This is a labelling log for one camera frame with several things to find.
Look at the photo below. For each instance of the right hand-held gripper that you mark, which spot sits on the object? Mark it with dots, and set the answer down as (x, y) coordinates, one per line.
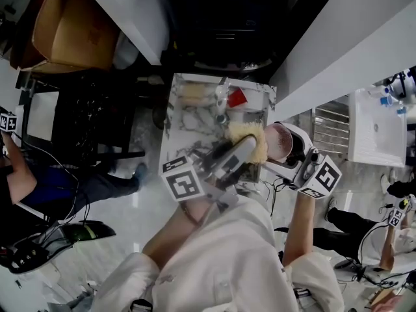
(325, 177)

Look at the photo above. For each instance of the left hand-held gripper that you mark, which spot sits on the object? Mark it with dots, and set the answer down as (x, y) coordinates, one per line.
(182, 182)

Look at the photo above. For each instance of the pink textured glass cup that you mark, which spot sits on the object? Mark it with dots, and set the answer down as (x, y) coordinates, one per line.
(279, 141)

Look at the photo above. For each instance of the yellow sponge cloth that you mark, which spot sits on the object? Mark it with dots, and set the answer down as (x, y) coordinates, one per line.
(240, 130)

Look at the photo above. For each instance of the red packet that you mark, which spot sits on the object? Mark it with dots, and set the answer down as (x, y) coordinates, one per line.
(237, 98)

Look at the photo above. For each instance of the person's right forearm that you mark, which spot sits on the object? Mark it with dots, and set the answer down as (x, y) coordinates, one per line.
(300, 226)

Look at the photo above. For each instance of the person's left forearm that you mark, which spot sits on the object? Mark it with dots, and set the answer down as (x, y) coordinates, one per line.
(172, 236)

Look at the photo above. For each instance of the marble pattern sink cabinet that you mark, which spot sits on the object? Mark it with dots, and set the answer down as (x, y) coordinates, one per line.
(188, 125)

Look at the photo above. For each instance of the chrome sink faucet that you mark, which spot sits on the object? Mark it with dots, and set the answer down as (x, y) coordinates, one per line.
(222, 99)

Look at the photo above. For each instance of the pale yellow sponge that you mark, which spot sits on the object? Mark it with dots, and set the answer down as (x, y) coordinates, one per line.
(195, 93)

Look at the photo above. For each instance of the white plastic table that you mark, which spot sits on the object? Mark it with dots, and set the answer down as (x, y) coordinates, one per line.
(373, 135)

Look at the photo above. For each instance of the blue mug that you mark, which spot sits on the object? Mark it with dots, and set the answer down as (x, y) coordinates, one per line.
(386, 100)

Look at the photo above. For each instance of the person's white shirt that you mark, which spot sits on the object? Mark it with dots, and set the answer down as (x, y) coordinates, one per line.
(221, 265)

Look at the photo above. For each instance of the silver chair base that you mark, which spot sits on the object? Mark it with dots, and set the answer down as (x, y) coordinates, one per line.
(347, 265)

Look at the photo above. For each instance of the white pillar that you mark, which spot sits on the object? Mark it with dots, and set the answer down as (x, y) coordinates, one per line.
(341, 44)

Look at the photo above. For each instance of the dark grey floor appliance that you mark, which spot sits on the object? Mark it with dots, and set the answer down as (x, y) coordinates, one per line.
(227, 11)

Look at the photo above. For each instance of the white plastic bag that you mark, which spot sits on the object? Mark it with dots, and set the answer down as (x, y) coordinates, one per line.
(125, 54)

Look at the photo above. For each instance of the black metal rack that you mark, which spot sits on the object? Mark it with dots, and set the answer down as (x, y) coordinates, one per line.
(91, 115)

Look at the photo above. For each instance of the white slanted stair beam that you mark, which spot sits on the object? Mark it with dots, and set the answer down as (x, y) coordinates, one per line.
(136, 11)

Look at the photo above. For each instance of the brown cardboard box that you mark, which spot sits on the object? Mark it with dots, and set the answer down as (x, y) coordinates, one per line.
(74, 28)

